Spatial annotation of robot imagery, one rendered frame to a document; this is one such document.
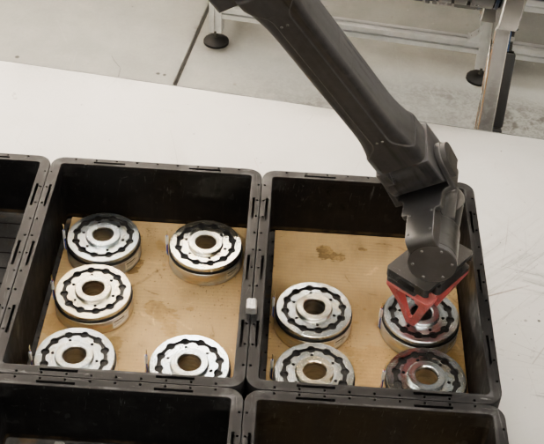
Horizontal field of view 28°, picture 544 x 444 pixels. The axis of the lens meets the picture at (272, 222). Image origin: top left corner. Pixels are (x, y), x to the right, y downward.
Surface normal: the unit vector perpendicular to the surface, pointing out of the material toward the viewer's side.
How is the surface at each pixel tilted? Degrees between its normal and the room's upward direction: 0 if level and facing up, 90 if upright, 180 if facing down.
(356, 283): 0
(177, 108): 0
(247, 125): 0
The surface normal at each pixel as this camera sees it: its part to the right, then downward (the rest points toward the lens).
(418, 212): -0.49, -0.67
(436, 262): -0.19, 0.64
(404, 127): 0.75, -0.31
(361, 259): 0.04, -0.74
